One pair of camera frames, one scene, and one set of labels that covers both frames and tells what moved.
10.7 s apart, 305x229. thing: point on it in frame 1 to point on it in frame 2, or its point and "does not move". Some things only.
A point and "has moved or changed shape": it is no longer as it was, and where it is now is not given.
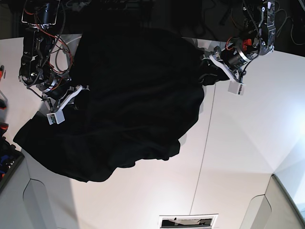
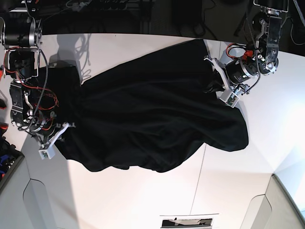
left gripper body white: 56,115 to 47,151
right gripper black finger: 211,73 to 214,86
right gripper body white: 235,86 to 228,97
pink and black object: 2,70 does not move
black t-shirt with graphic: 145,89 has moved or changed shape
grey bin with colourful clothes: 11,159 does not move
